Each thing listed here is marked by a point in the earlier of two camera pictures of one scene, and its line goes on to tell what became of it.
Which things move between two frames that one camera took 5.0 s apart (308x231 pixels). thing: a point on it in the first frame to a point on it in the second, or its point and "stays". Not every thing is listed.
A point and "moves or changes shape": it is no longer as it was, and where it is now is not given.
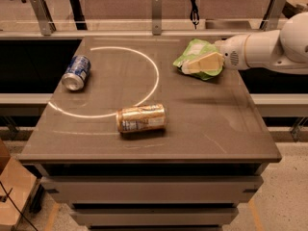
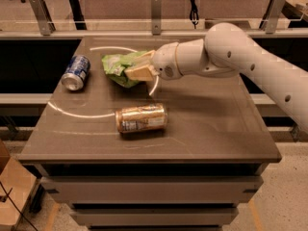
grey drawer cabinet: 130,142 stays
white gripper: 231,54 to 165,62
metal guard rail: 129,33 stays
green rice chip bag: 195,50 moves or changes shape
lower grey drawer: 156,217 stays
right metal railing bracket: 270,19 stays
